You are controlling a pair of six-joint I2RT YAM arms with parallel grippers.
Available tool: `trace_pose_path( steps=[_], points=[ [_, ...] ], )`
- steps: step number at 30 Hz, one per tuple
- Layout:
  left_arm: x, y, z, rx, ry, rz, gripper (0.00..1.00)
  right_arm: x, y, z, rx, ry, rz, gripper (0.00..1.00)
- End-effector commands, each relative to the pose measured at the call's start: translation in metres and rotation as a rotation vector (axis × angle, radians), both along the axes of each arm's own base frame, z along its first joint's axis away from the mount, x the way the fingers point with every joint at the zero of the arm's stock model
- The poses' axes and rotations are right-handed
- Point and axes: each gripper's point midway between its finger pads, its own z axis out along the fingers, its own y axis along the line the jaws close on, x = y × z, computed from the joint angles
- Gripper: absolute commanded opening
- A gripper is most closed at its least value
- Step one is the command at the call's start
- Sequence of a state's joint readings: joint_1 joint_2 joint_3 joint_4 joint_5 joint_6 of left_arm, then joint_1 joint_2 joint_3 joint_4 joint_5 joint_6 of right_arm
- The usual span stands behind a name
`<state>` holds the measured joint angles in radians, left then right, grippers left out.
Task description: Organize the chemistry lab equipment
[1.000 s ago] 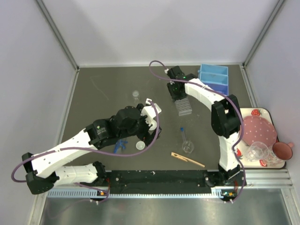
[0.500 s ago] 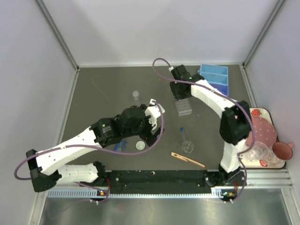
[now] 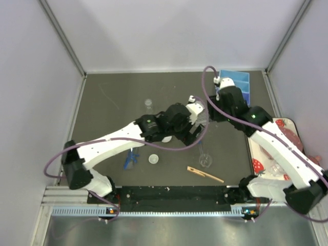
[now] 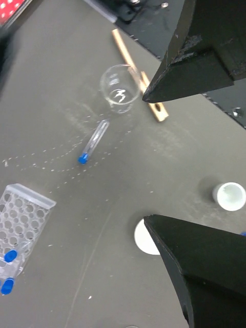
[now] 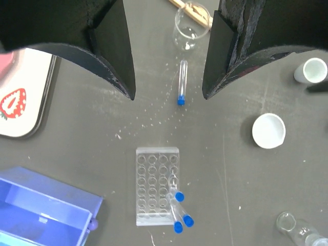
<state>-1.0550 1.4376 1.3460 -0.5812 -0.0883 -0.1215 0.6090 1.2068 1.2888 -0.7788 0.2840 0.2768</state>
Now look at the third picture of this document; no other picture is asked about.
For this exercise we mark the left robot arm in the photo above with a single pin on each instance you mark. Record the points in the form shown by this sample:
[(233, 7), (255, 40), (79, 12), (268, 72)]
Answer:
[(80, 159)]

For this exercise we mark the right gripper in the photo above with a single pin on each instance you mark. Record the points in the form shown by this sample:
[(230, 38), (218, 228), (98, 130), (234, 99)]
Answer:
[(212, 108)]

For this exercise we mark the small glass flask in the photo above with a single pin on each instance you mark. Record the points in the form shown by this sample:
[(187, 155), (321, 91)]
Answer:
[(149, 106)]

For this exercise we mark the strawberry pattern tray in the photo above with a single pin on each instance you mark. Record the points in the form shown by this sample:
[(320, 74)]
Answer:
[(262, 163)]

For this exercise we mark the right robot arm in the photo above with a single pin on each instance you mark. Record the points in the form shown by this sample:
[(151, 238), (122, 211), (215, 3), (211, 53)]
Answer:
[(307, 184)]

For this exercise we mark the grey cable duct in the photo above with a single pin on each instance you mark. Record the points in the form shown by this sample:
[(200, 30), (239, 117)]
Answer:
[(110, 212)]

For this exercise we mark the blue plastic bin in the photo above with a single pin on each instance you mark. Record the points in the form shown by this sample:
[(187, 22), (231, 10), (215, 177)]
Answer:
[(241, 80)]

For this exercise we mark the pink plate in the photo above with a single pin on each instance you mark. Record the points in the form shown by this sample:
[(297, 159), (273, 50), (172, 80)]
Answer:
[(292, 137)]

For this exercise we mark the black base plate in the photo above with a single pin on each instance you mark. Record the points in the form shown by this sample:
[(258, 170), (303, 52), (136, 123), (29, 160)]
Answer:
[(176, 198)]

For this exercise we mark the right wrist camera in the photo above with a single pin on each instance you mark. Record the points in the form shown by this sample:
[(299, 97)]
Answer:
[(223, 82)]

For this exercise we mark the small white crucible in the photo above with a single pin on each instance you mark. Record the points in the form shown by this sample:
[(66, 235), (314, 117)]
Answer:
[(153, 159)]

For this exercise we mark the glass beaker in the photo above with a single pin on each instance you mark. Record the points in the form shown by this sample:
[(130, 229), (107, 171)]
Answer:
[(205, 160)]

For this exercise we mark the wooden test tube clamp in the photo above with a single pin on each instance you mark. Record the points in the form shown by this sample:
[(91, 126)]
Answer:
[(203, 174)]

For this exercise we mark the red funnel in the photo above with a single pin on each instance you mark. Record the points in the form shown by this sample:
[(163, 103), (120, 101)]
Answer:
[(315, 159)]

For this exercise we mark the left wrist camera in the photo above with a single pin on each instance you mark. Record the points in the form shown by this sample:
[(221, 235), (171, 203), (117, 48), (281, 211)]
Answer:
[(195, 107)]

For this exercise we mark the blue safety glasses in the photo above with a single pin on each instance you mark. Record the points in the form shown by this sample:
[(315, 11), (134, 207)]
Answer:
[(131, 159)]

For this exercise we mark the large white evaporating dish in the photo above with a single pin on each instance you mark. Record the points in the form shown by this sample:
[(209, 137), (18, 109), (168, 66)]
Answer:
[(167, 139)]

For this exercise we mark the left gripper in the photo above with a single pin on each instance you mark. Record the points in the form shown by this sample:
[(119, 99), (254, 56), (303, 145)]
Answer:
[(187, 137)]

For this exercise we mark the clear test tube rack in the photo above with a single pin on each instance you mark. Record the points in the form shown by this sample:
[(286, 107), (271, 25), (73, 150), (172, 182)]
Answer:
[(202, 118)]

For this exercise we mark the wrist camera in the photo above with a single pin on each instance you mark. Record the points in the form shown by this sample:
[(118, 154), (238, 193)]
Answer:
[(223, 82), (195, 107)]

